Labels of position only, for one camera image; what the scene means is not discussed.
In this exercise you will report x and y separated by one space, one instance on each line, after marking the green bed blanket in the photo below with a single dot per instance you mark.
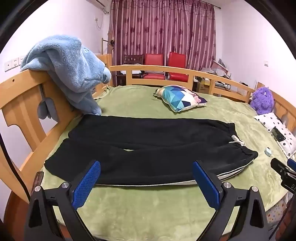
143 213

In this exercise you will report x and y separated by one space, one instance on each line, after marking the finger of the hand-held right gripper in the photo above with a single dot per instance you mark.
292 163
277 165

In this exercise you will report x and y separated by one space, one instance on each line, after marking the white air conditioner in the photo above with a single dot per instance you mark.
100 5

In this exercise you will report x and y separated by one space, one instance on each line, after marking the white wall socket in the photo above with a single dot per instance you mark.
14 62
7 65

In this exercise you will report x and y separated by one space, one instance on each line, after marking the purple plush toy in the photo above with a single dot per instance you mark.
262 98

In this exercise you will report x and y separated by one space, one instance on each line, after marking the cardboard box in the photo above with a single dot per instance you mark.
201 87

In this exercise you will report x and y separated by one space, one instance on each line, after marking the small white round object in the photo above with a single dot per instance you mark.
268 152

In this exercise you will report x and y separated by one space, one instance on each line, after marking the white flower print pillow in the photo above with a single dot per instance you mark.
277 129

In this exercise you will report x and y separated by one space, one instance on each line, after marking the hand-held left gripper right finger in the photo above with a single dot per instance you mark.
207 185

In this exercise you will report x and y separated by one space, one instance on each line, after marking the red chair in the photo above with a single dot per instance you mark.
153 63
177 66

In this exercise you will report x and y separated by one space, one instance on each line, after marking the wooden clothes stand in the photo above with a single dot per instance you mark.
107 41

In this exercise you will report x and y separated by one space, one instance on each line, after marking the dark wooden chair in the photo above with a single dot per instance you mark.
133 59

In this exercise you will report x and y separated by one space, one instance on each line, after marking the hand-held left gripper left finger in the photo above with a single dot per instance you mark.
86 183

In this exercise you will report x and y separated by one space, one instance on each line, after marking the black remote control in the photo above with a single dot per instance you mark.
277 134

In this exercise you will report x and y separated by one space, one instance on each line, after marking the colourful geometric pillow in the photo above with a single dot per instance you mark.
180 97

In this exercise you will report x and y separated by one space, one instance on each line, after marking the light blue fleece blanket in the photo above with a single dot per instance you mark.
69 64

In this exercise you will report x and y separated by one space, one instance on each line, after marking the black pants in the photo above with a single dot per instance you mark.
143 148

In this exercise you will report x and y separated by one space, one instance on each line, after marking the star print mattress sheet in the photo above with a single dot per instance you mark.
276 212

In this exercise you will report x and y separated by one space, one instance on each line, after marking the maroon patterned curtain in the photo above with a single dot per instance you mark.
161 30

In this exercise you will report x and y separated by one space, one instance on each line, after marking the wooden bed frame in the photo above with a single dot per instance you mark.
27 92

